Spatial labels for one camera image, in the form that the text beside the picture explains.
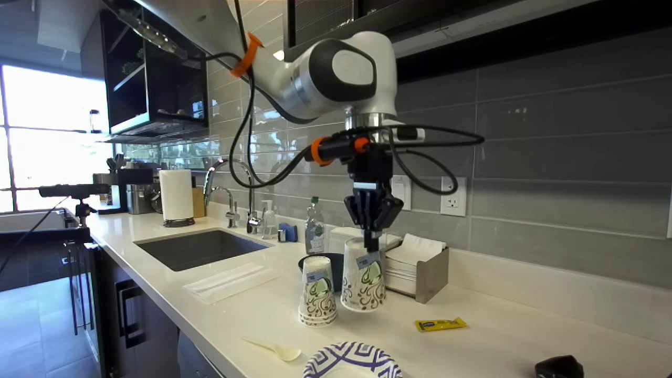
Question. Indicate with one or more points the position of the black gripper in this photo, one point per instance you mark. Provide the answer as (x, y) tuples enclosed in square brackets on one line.
[(370, 173)]

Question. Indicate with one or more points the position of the small black object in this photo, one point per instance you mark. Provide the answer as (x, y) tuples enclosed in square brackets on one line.
[(560, 367)]

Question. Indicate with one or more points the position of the patterned paper cup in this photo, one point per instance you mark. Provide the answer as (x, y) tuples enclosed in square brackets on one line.
[(364, 286), (317, 294)]

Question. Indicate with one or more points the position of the bright window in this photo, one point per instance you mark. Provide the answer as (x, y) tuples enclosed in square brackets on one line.
[(48, 106)]

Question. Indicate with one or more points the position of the black wrist camera orange bands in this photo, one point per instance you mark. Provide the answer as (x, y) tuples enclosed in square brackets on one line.
[(336, 148)]

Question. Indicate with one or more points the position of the grey napkin holder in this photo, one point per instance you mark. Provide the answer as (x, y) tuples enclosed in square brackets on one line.
[(430, 276)]

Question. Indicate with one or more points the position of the white plastic spoon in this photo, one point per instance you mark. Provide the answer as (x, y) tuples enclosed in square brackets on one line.
[(288, 351)]

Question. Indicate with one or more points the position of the dark open shelf cabinet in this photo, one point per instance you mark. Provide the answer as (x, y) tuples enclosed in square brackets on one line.
[(149, 69)]

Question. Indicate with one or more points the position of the white light switch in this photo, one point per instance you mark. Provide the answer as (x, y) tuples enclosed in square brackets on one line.
[(406, 186)]

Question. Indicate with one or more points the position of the white power outlet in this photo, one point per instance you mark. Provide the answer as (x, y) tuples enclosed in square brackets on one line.
[(454, 203)]

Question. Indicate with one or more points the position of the blue sponge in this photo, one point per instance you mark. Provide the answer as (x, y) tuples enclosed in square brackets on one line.
[(287, 233)]

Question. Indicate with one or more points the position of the dark base cabinet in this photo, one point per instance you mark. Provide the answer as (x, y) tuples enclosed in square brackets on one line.
[(132, 322)]

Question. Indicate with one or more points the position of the black camera on tripod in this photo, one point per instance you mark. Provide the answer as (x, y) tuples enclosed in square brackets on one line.
[(69, 190)]

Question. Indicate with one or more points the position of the black side table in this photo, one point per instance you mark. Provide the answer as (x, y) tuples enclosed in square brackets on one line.
[(35, 253)]

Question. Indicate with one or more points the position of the clear soap dispenser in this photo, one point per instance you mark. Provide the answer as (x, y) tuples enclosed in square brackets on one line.
[(268, 225)]

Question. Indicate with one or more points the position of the white paper towel roll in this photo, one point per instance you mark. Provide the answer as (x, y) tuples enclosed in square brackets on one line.
[(174, 195)]

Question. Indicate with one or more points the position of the blue patterned paper plate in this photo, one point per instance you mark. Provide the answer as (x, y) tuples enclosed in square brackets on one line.
[(349, 359)]

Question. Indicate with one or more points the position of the steel kitchen sink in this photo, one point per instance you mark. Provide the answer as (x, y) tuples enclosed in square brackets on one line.
[(196, 249)]

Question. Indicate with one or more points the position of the small chrome tap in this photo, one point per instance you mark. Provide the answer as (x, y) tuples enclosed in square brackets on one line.
[(231, 211)]

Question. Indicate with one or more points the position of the white paper napkins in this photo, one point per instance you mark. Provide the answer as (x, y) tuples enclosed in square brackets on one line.
[(417, 254)]

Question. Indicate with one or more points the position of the dark overhead cabinet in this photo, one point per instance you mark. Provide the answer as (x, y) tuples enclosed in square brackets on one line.
[(526, 28)]

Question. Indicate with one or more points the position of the chrome arched faucet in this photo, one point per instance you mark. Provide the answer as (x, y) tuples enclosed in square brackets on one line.
[(252, 211)]

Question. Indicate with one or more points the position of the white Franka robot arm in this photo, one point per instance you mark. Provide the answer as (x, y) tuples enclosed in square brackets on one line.
[(294, 75)]

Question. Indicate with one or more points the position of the black coffee machine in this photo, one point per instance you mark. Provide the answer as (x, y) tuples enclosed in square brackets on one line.
[(136, 190)]

